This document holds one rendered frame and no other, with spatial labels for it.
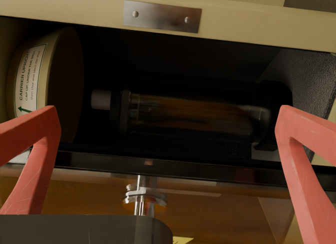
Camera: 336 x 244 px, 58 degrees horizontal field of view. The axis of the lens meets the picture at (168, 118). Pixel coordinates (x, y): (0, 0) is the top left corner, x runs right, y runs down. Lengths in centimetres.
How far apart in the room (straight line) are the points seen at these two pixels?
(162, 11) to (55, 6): 10
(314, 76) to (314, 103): 3
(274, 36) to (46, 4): 21
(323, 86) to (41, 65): 31
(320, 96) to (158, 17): 20
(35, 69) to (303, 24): 28
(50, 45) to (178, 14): 16
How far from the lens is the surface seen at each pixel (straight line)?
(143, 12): 29
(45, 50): 38
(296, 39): 32
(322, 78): 38
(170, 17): 29
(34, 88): 37
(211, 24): 30
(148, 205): 17
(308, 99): 40
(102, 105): 43
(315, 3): 61
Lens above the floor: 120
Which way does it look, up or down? 3 degrees down
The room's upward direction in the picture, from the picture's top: 85 degrees counter-clockwise
